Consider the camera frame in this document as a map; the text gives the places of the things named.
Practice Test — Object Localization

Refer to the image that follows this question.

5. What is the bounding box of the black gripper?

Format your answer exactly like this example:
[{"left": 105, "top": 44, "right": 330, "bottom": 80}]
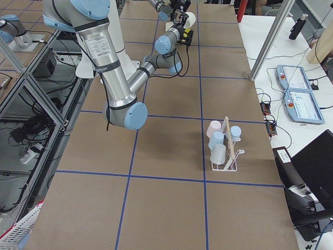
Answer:
[
  {"left": 170, "top": 0, "right": 190, "bottom": 12},
  {"left": 177, "top": 29, "right": 194, "bottom": 46}
]

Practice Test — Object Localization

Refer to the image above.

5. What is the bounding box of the cream plastic cup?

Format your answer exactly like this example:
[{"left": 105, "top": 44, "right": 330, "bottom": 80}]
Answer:
[{"left": 182, "top": 11, "right": 196, "bottom": 29}]

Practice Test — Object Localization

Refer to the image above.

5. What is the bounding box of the pink plastic cup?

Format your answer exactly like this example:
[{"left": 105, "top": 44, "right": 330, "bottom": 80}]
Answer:
[{"left": 206, "top": 120, "right": 222, "bottom": 138}]

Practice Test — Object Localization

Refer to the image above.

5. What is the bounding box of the light blue plastic cup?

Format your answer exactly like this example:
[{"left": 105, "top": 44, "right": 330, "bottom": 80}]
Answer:
[{"left": 230, "top": 126, "right": 241, "bottom": 142}]

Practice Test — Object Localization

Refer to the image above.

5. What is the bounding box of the grey plastic cup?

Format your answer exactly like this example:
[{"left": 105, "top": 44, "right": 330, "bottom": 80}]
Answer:
[{"left": 210, "top": 144, "right": 226, "bottom": 165}]

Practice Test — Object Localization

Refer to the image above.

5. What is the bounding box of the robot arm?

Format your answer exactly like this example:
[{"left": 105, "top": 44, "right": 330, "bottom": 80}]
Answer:
[
  {"left": 147, "top": 0, "right": 191, "bottom": 21},
  {"left": 43, "top": 1, "right": 196, "bottom": 130}
]

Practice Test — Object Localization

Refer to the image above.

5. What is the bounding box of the red cylinder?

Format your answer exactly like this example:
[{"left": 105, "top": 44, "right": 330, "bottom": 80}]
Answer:
[{"left": 237, "top": 0, "right": 248, "bottom": 23}]

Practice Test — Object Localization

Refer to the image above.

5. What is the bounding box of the black water bottle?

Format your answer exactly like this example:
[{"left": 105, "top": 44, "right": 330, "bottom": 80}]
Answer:
[{"left": 289, "top": 14, "right": 308, "bottom": 40}]

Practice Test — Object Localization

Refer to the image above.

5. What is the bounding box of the upper blue teach pendant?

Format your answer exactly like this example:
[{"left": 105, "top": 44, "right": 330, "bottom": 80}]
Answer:
[{"left": 276, "top": 65, "right": 311, "bottom": 90}]

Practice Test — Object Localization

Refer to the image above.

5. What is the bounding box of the blue teach pendant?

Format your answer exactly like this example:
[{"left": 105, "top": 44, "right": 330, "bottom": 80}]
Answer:
[
  {"left": 276, "top": 65, "right": 311, "bottom": 90},
  {"left": 284, "top": 89, "right": 325, "bottom": 124}
]

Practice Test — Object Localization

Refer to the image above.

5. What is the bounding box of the lower blue teach pendant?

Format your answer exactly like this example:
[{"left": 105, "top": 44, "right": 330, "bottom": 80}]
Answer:
[{"left": 284, "top": 89, "right": 325, "bottom": 124}]

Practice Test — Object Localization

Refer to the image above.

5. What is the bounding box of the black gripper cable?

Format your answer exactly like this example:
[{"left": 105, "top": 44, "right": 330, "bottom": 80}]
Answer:
[{"left": 148, "top": 44, "right": 190, "bottom": 79}]

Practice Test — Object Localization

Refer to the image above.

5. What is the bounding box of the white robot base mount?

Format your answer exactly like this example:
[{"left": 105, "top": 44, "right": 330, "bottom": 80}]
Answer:
[{"left": 75, "top": 0, "right": 143, "bottom": 79}]

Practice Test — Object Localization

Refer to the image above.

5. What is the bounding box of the white wire cup rack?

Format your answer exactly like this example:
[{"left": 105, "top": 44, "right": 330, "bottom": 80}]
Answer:
[{"left": 210, "top": 116, "right": 245, "bottom": 172}]

